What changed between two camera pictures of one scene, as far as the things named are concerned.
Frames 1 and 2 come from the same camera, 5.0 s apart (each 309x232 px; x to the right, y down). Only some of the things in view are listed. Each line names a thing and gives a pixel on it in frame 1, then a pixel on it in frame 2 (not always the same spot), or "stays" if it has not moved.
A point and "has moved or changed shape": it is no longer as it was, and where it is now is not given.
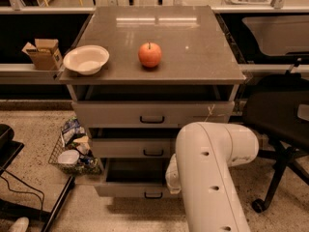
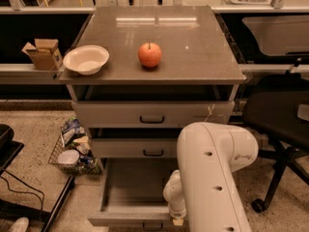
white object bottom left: [21, 224] stays
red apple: [150, 54] stays
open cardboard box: [44, 56] stays
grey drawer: [134, 178] has moved or changed shape
